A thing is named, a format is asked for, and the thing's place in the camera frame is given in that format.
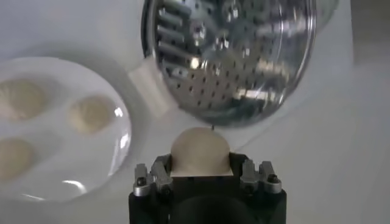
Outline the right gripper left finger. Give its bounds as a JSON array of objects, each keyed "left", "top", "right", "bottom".
[{"left": 133, "top": 153, "right": 174, "bottom": 198}]

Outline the stainless steel steamer pot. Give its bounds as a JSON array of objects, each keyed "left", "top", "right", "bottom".
[{"left": 100, "top": 0, "right": 341, "bottom": 152}]

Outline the round white plate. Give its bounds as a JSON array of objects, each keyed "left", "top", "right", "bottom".
[{"left": 0, "top": 56, "right": 132, "bottom": 203}]

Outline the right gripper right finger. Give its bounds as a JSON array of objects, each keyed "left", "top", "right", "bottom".
[{"left": 228, "top": 152, "right": 283, "bottom": 195}]

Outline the perforated steel steamer basket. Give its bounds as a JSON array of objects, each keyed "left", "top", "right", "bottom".
[{"left": 141, "top": 0, "right": 317, "bottom": 127}]

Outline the white steamed baozi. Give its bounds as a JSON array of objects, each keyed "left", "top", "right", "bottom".
[
  {"left": 169, "top": 127, "right": 234, "bottom": 177},
  {"left": 0, "top": 78, "right": 46, "bottom": 121},
  {"left": 0, "top": 137, "right": 35, "bottom": 182},
  {"left": 67, "top": 94, "right": 116, "bottom": 135}
]

